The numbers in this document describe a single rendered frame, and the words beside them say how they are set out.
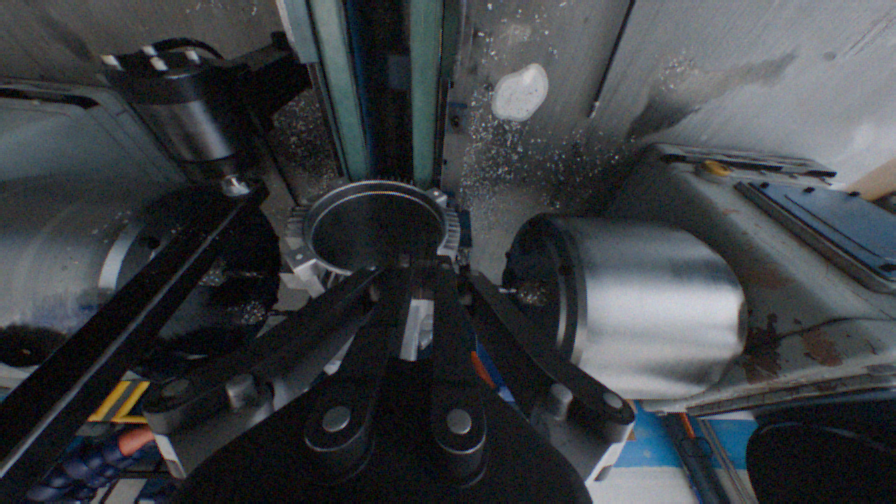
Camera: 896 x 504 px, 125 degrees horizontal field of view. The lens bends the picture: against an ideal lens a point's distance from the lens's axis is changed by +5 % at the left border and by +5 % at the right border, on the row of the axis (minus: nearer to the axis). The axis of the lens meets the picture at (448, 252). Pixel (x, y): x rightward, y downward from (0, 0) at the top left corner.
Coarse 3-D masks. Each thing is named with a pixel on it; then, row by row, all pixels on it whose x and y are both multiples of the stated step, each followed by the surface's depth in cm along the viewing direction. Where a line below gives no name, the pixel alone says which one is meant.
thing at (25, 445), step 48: (240, 192) 24; (192, 240) 20; (144, 288) 16; (192, 288) 19; (96, 336) 14; (144, 336) 16; (48, 384) 13; (96, 384) 13; (0, 432) 11; (48, 432) 12; (0, 480) 10
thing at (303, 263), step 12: (336, 180) 31; (348, 180) 31; (432, 192) 32; (444, 204) 33; (288, 252) 23; (300, 252) 23; (300, 264) 22; (312, 264) 23; (300, 276) 23; (312, 276) 24; (420, 336) 37; (420, 348) 38
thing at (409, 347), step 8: (416, 312) 29; (408, 320) 28; (416, 320) 29; (408, 328) 27; (416, 328) 28; (408, 336) 27; (416, 336) 29; (408, 344) 26; (416, 344) 31; (344, 352) 25; (408, 352) 26; (416, 352) 35; (336, 360) 25; (328, 368) 28; (336, 368) 31
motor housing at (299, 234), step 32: (352, 192) 31; (384, 192) 33; (416, 192) 32; (288, 224) 26; (320, 224) 29; (352, 224) 35; (384, 224) 38; (416, 224) 36; (448, 224) 29; (320, 256) 29; (352, 256) 38; (384, 256) 43
